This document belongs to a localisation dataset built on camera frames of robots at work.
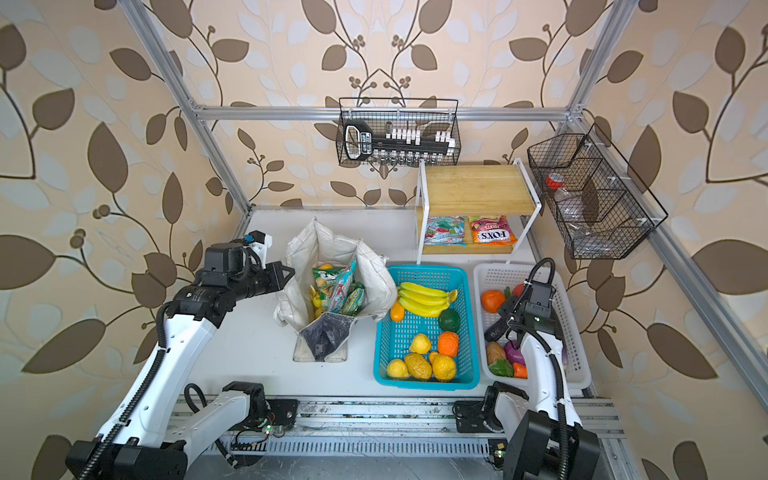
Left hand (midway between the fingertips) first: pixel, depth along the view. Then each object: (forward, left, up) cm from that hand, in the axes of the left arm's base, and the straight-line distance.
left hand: (294, 268), depth 74 cm
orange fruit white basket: (+2, -54, -17) cm, 56 cm away
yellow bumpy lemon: (-17, -32, -20) cm, 41 cm away
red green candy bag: (+18, -40, -5) cm, 44 cm away
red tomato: (+6, -63, -19) cm, 66 cm away
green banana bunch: (+3, -34, -20) cm, 40 cm away
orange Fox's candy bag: (+18, -54, -5) cm, 57 cm away
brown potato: (-13, -52, -18) cm, 57 cm away
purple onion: (-13, -58, -19) cm, 62 cm away
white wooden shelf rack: (+22, -47, +8) cm, 52 cm away
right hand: (-3, -59, -16) cm, 61 cm away
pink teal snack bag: (0, -11, -8) cm, 14 cm away
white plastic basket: (+11, -59, -18) cm, 63 cm away
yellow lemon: (-11, -33, -19) cm, 40 cm away
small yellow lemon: (-18, -27, -19) cm, 37 cm away
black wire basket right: (+14, -76, +11) cm, 78 cm away
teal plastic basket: (-5, -26, -24) cm, 36 cm away
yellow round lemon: (-17, -39, -19) cm, 46 cm away
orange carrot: (-18, -58, -18) cm, 63 cm away
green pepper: (-17, -54, -19) cm, 59 cm away
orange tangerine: (-11, -40, -18) cm, 45 cm away
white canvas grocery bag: (-12, -7, -16) cm, 21 cm away
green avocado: (-5, -41, -18) cm, 45 cm away
